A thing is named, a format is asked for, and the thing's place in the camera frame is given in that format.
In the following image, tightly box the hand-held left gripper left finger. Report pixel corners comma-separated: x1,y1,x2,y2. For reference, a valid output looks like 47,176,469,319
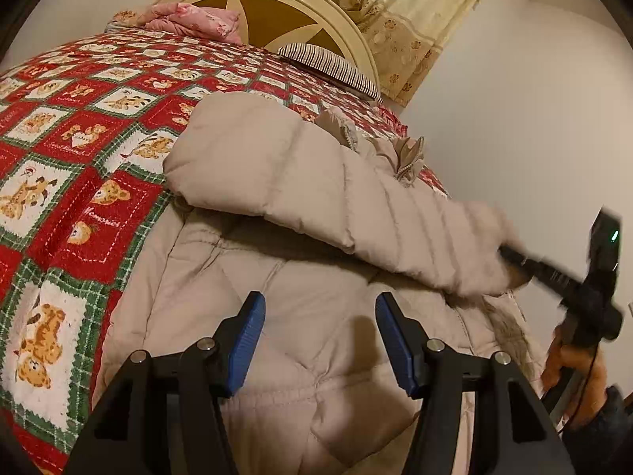
64,291,266,475

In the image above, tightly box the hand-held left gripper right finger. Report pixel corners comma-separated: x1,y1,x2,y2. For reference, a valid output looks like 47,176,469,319
375,292,577,475

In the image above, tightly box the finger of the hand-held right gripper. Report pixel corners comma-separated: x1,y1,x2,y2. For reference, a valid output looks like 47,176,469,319
499,245,579,302

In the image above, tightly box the beige puffer coat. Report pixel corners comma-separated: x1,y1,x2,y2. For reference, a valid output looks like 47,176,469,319
91,93,550,475

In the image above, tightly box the person's right forearm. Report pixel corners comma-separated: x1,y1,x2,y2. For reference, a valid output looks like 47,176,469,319
561,385,633,475

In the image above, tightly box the person's right hand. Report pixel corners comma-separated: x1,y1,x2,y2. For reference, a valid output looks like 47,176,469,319
540,325,609,429

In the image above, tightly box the red bear printed blanket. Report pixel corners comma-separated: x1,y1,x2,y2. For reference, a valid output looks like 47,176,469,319
0,27,448,475

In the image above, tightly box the cream patterned curtain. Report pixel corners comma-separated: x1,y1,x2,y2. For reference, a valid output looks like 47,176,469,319
260,0,505,107

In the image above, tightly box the striped pillow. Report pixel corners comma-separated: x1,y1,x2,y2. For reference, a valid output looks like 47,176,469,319
277,43,381,102

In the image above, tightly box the cream wooden bed headboard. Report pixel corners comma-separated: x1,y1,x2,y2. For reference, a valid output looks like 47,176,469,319
153,0,381,102

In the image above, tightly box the pink floral quilt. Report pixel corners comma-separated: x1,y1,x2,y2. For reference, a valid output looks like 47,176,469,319
106,2,243,45

